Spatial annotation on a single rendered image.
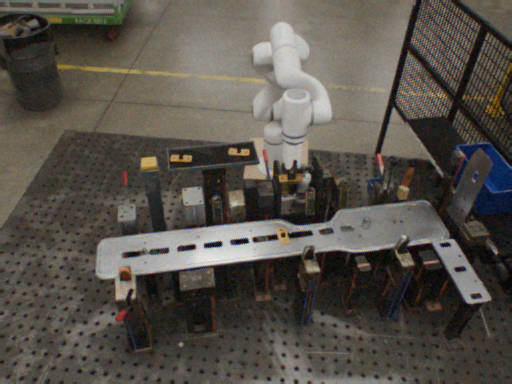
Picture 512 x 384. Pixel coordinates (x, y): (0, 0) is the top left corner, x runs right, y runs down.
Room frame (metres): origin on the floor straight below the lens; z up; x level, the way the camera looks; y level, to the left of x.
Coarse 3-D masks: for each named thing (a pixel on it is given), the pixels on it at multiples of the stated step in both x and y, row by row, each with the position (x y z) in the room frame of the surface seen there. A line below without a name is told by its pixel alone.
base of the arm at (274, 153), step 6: (264, 144) 1.84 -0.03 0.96; (282, 144) 1.81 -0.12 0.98; (270, 150) 1.81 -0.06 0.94; (276, 150) 1.80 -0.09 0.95; (270, 156) 1.81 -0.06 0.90; (276, 156) 1.80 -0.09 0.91; (282, 156) 1.81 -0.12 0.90; (270, 162) 1.81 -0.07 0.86; (282, 162) 1.82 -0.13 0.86; (264, 168) 1.83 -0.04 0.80; (270, 168) 1.81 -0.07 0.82; (264, 174) 1.79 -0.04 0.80; (270, 174) 1.79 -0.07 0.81
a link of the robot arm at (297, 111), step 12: (288, 96) 1.23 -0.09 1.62; (300, 96) 1.23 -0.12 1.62; (288, 108) 1.21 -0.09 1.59; (300, 108) 1.20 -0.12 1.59; (312, 108) 1.23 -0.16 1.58; (288, 120) 1.21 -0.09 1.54; (300, 120) 1.20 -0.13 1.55; (312, 120) 1.21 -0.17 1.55; (288, 132) 1.21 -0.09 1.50; (300, 132) 1.20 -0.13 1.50
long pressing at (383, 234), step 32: (256, 224) 1.26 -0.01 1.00; (288, 224) 1.27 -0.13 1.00; (320, 224) 1.27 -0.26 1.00; (352, 224) 1.28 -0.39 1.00; (384, 224) 1.29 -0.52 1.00; (416, 224) 1.30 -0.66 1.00; (160, 256) 1.08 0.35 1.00; (192, 256) 1.09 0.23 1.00; (224, 256) 1.09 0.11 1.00; (256, 256) 1.10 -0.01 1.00; (288, 256) 1.11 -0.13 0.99
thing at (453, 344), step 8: (472, 296) 0.97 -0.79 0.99; (480, 296) 0.97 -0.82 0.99; (464, 304) 0.96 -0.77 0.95; (472, 304) 0.94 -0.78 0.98; (480, 304) 0.94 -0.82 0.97; (456, 312) 0.97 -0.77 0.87; (464, 312) 0.95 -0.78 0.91; (472, 312) 0.95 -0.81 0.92; (456, 320) 0.96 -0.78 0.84; (464, 320) 0.95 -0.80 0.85; (440, 328) 1.00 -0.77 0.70; (448, 328) 0.97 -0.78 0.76; (456, 328) 0.94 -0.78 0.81; (464, 328) 0.95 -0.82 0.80; (448, 336) 0.95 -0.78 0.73; (456, 336) 0.95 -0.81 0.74; (448, 344) 0.93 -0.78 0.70; (456, 344) 0.93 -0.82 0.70
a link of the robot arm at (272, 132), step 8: (280, 104) 1.82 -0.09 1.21; (280, 112) 1.80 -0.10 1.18; (280, 120) 1.81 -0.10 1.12; (264, 128) 1.86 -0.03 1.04; (272, 128) 1.83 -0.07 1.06; (280, 128) 1.82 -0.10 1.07; (264, 136) 1.83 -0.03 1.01; (272, 136) 1.80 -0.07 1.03; (280, 136) 1.80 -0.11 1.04; (272, 144) 1.80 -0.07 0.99; (280, 144) 1.81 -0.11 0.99
